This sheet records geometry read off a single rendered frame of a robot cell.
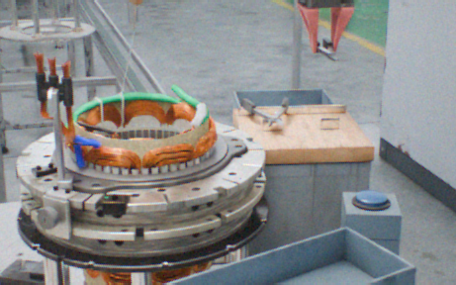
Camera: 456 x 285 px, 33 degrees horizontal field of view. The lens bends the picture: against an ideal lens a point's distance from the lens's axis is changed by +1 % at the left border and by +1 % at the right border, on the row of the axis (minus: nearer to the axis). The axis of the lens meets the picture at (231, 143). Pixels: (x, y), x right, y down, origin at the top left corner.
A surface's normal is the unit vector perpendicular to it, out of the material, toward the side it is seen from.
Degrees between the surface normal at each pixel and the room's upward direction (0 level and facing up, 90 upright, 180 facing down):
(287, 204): 90
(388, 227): 90
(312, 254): 90
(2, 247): 0
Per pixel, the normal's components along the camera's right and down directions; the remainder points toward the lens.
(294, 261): 0.54, 0.29
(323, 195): 0.10, 0.34
